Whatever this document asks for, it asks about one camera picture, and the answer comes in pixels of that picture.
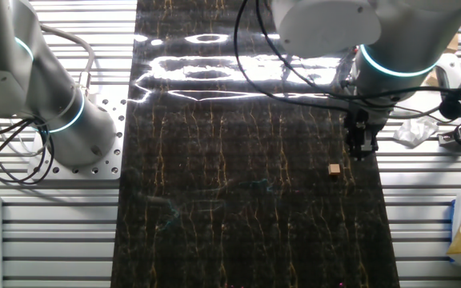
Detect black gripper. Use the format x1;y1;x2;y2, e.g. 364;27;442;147
343;106;380;161

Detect crumpled white tissue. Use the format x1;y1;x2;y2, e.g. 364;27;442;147
392;118;439;148

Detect black marble pattern mat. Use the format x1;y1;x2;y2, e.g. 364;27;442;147
110;0;400;288

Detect long black gripper cable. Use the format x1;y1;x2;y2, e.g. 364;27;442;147
232;0;351;114

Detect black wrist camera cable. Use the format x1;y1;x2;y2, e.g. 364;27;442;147
254;0;461;103

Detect black coiled cable bundle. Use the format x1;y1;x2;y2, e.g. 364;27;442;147
438;92;461;121

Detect silver camera mount plate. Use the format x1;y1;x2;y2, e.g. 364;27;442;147
434;54;461;92

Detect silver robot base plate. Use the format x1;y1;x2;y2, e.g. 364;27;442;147
27;86;128;181

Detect thick grey robot cable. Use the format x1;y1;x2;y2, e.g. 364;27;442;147
38;22;96;99

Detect black base cable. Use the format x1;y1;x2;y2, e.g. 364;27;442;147
0;119;56;186
0;117;39;143

